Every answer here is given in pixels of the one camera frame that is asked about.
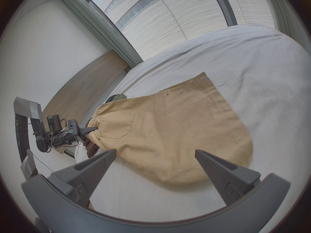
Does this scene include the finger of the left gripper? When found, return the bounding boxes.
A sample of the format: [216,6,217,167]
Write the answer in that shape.
[80,126,99,134]

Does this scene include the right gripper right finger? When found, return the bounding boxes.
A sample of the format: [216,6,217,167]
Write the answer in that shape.
[195,149,261,208]

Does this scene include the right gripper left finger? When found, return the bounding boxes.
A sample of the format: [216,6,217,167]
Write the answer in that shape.
[47,149,117,209]

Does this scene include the tan shorts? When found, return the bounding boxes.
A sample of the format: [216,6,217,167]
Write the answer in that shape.
[85,72,254,185]

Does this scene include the bed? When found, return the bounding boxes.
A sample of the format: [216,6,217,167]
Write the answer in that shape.
[41,24,311,218]

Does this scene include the brown shorts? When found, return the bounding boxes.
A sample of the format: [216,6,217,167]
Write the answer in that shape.
[83,136,100,158]

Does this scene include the grey-green curtain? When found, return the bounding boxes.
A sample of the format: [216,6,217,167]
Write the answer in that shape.
[59,0,144,68]
[264,0,299,37]

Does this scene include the window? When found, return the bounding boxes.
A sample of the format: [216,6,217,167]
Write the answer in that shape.
[73,0,276,61]

